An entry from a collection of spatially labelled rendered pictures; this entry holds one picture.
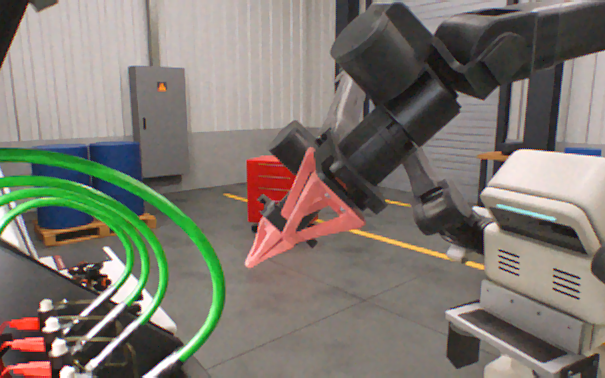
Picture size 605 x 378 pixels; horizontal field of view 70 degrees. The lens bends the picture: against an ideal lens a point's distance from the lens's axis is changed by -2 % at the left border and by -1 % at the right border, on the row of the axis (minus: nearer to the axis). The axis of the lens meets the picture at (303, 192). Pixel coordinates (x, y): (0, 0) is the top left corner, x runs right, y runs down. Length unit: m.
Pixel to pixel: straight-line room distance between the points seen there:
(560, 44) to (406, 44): 0.15
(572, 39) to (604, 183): 0.43
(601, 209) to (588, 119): 5.73
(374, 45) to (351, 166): 0.11
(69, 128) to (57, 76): 0.73
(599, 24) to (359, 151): 0.25
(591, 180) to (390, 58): 0.56
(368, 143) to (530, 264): 0.63
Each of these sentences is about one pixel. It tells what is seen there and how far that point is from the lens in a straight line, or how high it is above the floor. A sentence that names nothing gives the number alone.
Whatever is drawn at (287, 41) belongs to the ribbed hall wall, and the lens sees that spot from 9.18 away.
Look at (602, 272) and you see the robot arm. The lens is 0.79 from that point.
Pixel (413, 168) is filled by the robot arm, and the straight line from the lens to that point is 1.03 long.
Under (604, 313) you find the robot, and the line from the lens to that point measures 0.94.
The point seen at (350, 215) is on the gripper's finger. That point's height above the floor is 1.38.
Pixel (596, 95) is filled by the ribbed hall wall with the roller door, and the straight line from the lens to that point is 6.56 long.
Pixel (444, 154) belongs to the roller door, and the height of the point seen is 0.69.
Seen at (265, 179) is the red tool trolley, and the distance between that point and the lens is 4.90.
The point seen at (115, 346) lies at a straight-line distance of 0.74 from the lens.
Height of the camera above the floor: 1.48
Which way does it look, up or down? 11 degrees down
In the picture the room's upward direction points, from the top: straight up
